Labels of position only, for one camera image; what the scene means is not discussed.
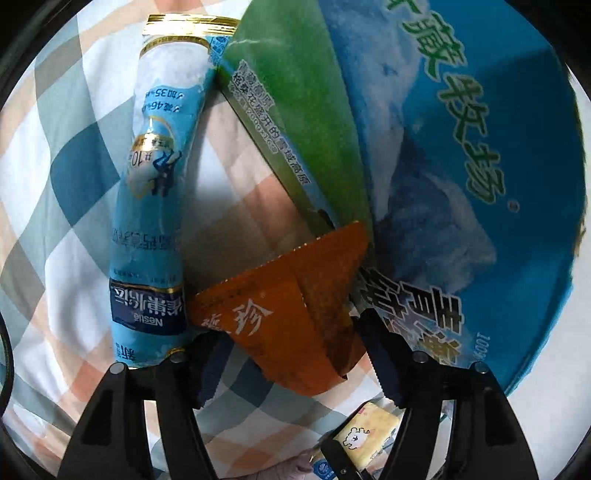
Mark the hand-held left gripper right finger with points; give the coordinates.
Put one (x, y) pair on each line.
(383, 364)

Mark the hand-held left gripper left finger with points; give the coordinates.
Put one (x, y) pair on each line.
(210, 369)

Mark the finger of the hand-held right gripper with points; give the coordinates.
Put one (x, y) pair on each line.
(340, 459)

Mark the orange foil packet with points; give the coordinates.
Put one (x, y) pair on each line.
(286, 323)

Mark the yellow cartoon packet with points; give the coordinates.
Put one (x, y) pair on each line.
(364, 434)

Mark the light blue tube pouch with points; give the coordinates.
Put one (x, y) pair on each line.
(157, 184)

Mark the plaid bedsheet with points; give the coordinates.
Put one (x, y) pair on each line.
(69, 184)

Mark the large blue green milk carton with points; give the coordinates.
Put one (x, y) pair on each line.
(461, 138)

